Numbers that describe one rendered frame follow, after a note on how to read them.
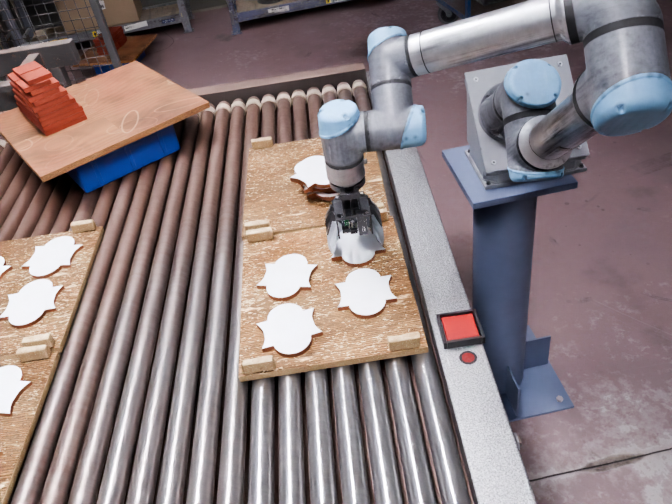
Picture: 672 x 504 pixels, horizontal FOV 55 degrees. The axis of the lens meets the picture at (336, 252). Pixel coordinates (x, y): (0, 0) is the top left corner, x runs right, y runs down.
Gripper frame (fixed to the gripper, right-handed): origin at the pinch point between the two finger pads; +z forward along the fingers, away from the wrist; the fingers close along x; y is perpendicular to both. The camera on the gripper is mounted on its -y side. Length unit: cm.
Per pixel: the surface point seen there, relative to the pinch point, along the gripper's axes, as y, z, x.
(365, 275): 10.9, -1.0, 0.6
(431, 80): -263, 112, 68
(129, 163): -51, 2, -59
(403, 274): 11.3, 0.1, 8.4
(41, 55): -139, 4, -106
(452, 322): 26.0, -0.1, 15.2
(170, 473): 48, -1, -37
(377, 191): -19.9, 2.1, 7.3
